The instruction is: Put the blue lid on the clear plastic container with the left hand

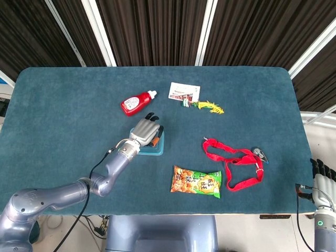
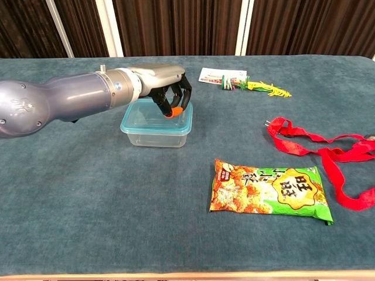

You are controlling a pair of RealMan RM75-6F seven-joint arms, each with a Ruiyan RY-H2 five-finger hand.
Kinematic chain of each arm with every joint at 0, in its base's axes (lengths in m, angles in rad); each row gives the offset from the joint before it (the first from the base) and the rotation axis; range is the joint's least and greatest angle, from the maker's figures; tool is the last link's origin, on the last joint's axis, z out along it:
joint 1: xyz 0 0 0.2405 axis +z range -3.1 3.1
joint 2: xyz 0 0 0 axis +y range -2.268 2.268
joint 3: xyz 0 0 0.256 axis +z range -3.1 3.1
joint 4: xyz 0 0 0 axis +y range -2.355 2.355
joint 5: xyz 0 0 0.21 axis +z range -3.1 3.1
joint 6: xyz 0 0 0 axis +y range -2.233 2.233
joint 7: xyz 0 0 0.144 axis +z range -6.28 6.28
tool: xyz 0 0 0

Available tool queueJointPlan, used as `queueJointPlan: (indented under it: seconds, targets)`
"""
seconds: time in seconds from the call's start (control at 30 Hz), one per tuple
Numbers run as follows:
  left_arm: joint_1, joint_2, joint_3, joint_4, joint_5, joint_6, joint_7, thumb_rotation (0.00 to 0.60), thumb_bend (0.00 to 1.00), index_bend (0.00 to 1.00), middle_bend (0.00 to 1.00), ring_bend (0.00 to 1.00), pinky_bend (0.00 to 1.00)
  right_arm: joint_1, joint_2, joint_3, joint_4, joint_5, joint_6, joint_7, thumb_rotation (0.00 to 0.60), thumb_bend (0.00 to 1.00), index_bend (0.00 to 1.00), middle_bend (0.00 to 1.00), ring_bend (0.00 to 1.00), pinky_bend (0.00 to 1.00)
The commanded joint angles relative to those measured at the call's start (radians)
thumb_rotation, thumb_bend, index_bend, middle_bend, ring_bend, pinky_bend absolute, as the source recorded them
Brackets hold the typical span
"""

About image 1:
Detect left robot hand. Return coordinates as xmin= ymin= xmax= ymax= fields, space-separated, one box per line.
xmin=128 ymin=112 xmax=165 ymax=148

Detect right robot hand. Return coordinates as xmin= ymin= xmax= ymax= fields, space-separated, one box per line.
xmin=310 ymin=158 xmax=336 ymax=211

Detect teal plastic container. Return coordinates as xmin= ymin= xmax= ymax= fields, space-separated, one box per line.
xmin=130 ymin=127 xmax=165 ymax=158

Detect red ketchup squeeze bottle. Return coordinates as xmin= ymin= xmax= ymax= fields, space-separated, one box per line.
xmin=120 ymin=90 xmax=158 ymax=117

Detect white printed card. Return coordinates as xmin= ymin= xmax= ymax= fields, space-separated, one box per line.
xmin=168 ymin=82 xmax=201 ymax=102

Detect yellow tassel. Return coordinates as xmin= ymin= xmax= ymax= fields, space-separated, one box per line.
xmin=197 ymin=100 xmax=225 ymax=115

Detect green orange snack bag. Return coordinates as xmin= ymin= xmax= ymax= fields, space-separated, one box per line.
xmin=170 ymin=165 xmax=223 ymax=200

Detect teal table cloth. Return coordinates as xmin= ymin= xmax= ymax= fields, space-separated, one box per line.
xmin=0 ymin=66 xmax=316 ymax=216

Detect dark brown curtain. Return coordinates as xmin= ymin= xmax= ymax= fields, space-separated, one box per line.
xmin=49 ymin=0 xmax=107 ymax=67
xmin=291 ymin=39 xmax=336 ymax=113
xmin=203 ymin=0 xmax=336 ymax=70
xmin=96 ymin=0 xmax=208 ymax=67
xmin=0 ymin=0 xmax=82 ymax=82

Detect blue-grey robot torso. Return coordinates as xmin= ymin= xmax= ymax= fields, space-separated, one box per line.
xmin=104 ymin=215 xmax=218 ymax=252

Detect dark green fabric bundle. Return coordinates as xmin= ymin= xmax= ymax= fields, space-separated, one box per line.
xmin=28 ymin=220 xmax=40 ymax=244

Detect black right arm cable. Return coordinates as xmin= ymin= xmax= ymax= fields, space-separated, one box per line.
xmin=295 ymin=183 xmax=316 ymax=252

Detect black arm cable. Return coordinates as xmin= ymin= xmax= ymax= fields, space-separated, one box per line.
xmin=52 ymin=148 xmax=118 ymax=252
xmin=295 ymin=183 xmax=316 ymax=252

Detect red lanyard strap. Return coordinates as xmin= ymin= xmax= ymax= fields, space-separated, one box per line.
xmin=202 ymin=138 xmax=265 ymax=192

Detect white metal rack frame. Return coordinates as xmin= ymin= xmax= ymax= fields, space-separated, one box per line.
xmin=300 ymin=104 xmax=336 ymax=129

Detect metal keychain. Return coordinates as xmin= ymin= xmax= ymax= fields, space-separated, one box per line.
xmin=250 ymin=146 xmax=270 ymax=163

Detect white frame post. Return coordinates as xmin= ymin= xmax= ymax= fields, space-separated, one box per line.
xmin=81 ymin=0 xmax=117 ymax=67
xmin=288 ymin=25 xmax=336 ymax=79
xmin=195 ymin=0 xmax=216 ymax=66

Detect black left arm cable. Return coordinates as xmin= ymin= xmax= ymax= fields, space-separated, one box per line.
xmin=52 ymin=148 xmax=118 ymax=252

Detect black floor cables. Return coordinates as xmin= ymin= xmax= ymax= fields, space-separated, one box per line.
xmin=76 ymin=215 xmax=110 ymax=239

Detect thin grey frame post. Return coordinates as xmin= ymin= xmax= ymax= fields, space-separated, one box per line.
xmin=44 ymin=0 xmax=87 ymax=67

